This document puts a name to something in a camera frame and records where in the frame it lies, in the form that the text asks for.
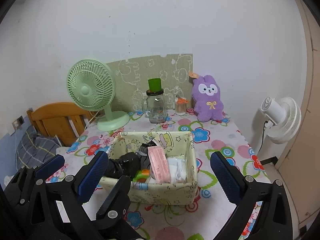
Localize black plastic bag bundle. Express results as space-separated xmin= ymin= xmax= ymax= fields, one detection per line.
xmin=104 ymin=152 xmax=140 ymax=180

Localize pink mask pack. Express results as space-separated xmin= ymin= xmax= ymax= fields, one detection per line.
xmin=148 ymin=146 xmax=171 ymax=184

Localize white tissue packet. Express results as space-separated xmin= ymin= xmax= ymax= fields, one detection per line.
xmin=167 ymin=157 xmax=187 ymax=184

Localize grey plaid bedding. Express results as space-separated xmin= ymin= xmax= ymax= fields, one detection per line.
xmin=16 ymin=126 xmax=62 ymax=170

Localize green orange small toy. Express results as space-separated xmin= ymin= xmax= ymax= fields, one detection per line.
xmin=132 ymin=169 xmax=150 ymax=183

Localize floral tablecloth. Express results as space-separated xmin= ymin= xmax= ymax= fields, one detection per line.
xmin=44 ymin=108 xmax=272 ymax=240

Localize white standing fan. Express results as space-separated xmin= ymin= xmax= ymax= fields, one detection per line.
xmin=260 ymin=96 xmax=302 ymax=145

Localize green desk fan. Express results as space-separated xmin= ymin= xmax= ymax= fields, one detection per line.
xmin=66 ymin=59 xmax=130 ymax=132

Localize glass mason jar mug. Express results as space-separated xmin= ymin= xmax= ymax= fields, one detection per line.
xmin=145 ymin=89 xmax=167 ymax=124

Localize yellow cartoon fabric storage box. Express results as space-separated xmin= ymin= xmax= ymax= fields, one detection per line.
xmin=107 ymin=131 xmax=198 ymax=205

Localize green patterned cardboard panel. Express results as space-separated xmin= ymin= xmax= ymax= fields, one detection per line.
xmin=106 ymin=53 xmax=194 ymax=113

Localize green cup on jar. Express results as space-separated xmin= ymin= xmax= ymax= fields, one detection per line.
xmin=148 ymin=78 xmax=162 ymax=93

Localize cotton swab jar orange lid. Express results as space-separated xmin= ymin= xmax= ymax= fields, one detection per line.
xmin=175 ymin=95 xmax=189 ymax=115

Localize purple bunny plush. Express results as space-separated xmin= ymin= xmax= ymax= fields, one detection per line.
xmin=191 ymin=75 xmax=224 ymax=122

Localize wall power socket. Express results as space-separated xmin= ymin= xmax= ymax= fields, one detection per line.
xmin=12 ymin=116 xmax=24 ymax=131

